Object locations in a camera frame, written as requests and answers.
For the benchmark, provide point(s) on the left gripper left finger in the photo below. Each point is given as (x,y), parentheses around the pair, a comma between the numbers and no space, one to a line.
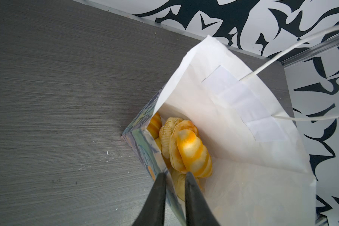
(153,211)

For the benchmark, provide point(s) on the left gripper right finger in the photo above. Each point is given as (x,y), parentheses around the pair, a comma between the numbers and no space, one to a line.
(198,212)

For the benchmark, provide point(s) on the small croissant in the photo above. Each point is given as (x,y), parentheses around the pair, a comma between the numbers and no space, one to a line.
(179,180)

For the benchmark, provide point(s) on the white floral paper bag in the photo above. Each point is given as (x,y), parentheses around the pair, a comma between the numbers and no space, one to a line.
(268,169)

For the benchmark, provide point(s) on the round bread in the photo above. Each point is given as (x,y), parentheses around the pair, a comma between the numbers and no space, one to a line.
(166,132)

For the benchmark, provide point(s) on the ring-shaped bread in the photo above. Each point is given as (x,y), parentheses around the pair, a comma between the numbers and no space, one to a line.
(175,156)

